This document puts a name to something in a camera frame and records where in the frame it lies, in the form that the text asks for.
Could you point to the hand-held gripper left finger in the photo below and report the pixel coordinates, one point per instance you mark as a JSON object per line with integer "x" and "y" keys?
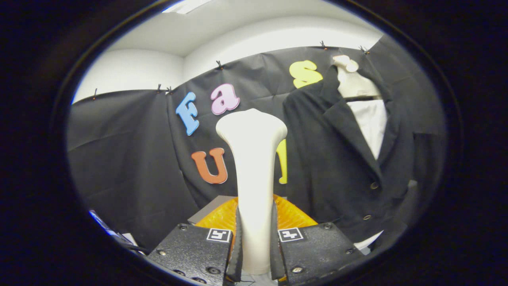
{"x": 237, "y": 258}

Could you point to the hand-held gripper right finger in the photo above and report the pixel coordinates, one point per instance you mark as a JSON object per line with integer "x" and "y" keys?
{"x": 276, "y": 258}

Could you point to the white garment steamer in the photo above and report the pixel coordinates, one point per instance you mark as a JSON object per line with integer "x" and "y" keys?
{"x": 254, "y": 171}

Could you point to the black jacket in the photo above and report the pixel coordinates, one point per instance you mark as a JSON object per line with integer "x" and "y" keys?
{"x": 329, "y": 167}

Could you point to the white clothes hanger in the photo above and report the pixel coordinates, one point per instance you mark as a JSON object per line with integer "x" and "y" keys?
{"x": 353, "y": 81}

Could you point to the grey cabinet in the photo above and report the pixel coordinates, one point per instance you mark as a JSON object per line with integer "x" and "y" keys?
{"x": 210, "y": 206}

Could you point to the black backdrop cloth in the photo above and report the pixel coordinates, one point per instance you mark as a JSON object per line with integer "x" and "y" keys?
{"x": 127, "y": 159}

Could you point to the long ceiling light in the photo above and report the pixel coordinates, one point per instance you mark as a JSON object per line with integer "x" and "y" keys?
{"x": 186, "y": 6}

